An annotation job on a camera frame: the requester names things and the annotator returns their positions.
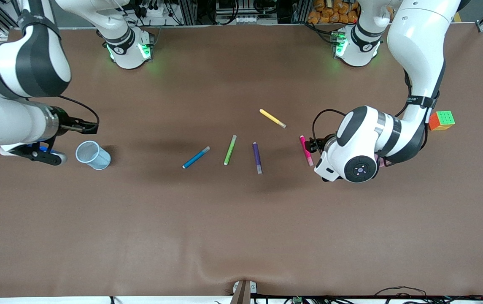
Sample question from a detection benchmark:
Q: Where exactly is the pink highlighter marker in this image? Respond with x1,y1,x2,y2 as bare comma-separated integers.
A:
300,135,314,167

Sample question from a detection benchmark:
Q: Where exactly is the blue highlighter marker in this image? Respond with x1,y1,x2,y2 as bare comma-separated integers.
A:
182,146,211,169

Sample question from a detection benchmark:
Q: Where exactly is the blue plastic cup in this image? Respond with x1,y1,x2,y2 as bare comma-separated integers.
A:
76,141,111,170

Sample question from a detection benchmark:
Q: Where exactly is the yellow highlighter marker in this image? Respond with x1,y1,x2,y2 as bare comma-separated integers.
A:
259,109,287,129

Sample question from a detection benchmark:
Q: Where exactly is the purple highlighter marker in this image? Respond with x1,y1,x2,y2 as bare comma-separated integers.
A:
252,142,263,174

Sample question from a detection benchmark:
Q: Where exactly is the green highlighter marker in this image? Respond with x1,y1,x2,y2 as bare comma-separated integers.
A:
224,135,237,166

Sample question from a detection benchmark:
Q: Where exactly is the multicolour puzzle cube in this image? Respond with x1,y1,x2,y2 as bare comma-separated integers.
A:
429,111,456,131

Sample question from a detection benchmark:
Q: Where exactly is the white power strip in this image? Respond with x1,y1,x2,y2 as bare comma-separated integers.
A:
138,3,170,18

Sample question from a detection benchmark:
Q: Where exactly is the bag of orange snacks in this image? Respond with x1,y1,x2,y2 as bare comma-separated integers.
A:
308,0,361,24

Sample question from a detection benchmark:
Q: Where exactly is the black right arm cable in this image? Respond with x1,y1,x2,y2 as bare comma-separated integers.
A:
56,95,100,125

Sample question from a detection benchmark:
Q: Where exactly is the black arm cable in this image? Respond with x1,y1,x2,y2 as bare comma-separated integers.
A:
311,70,413,146
56,95,100,125

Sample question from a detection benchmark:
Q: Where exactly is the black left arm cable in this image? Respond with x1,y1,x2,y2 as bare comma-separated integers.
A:
311,70,413,146

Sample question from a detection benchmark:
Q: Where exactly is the aluminium frame post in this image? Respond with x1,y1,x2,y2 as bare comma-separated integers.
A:
178,0,198,25
293,0,311,24

